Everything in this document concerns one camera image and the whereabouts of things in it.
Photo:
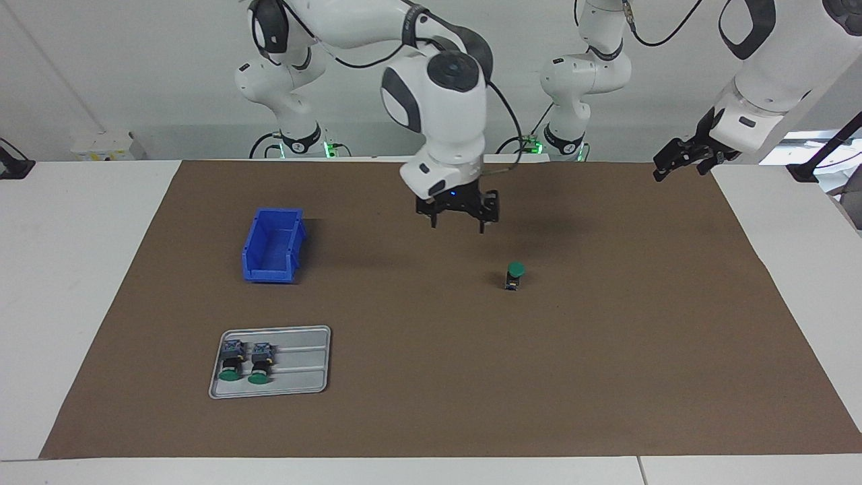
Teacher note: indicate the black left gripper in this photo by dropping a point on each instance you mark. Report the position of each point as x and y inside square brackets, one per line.
[700, 147]

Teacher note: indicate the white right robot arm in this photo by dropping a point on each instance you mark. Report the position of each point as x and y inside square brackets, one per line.
[438, 121]

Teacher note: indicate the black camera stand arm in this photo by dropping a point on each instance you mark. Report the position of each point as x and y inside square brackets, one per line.
[805, 173]

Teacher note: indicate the grey metal tray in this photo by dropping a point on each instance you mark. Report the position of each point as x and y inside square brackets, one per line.
[303, 377]

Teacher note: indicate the blue plastic bin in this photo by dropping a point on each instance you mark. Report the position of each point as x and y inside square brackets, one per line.
[273, 242]

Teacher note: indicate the brown table mat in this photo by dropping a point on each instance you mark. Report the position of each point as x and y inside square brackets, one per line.
[471, 370]

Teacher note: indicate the white box yellow label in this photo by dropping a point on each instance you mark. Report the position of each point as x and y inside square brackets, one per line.
[101, 148]

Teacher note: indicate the black stand base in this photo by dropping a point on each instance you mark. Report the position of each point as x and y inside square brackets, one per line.
[13, 168]

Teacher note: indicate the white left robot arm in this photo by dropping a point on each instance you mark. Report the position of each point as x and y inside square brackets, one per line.
[579, 74]

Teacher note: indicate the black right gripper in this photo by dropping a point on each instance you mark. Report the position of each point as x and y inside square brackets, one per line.
[458, 201]

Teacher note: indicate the grey chair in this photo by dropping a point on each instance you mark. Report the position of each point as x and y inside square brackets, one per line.
[852, 202]

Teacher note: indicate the green push button switch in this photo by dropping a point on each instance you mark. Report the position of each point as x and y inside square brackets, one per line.
[260, 357]
[515, 269]
[231, 355]

